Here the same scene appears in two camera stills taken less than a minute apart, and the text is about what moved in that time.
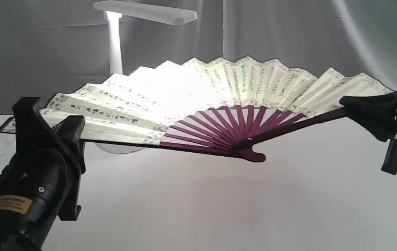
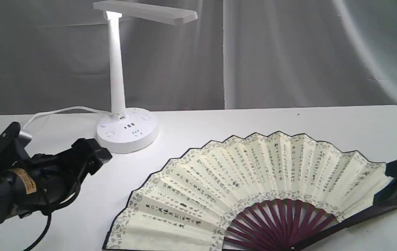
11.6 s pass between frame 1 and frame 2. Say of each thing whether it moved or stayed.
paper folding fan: moved
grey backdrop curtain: stayed
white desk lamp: stayed
